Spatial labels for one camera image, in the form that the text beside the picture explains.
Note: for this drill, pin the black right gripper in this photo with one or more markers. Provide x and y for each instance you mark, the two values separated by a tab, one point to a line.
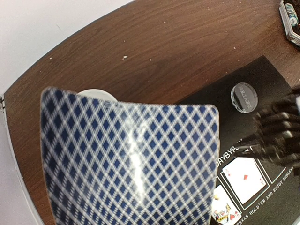
277	136

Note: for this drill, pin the face-up ace of diamonds card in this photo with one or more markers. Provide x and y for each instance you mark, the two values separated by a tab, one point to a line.
244	177

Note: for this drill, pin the face-up queen of hearts card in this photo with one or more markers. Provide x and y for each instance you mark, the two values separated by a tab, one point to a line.
223	210

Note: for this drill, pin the deck of playing cards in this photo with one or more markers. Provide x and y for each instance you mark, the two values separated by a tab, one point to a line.
118	163

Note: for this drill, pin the clear acrylic dealer button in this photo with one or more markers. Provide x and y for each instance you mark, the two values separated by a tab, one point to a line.
244	98

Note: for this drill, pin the aluminium poker chip case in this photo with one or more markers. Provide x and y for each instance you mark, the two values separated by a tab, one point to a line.
292	33

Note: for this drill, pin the chip stack in case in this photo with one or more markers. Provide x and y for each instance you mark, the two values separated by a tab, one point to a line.
293	18

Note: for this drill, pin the orange bowl white inside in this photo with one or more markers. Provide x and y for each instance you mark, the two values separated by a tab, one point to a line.
98	94

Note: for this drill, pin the aluminium table edge rail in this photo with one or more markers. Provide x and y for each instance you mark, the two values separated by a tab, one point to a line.
2	103

